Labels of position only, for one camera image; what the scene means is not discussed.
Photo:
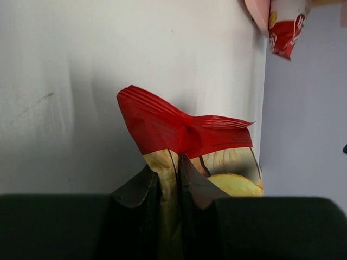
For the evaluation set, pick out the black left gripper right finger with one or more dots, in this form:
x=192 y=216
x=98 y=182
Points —
x=218 y=226

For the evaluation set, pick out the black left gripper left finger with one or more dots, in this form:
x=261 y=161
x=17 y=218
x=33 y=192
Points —
x=119 y=225

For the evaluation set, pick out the red Chuba chips bag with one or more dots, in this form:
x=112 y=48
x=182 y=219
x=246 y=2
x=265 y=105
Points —
x=286 y=21
x=220 y=148

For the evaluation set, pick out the pink three-tier shelf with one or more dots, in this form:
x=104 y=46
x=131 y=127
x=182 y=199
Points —
x=259 y=11

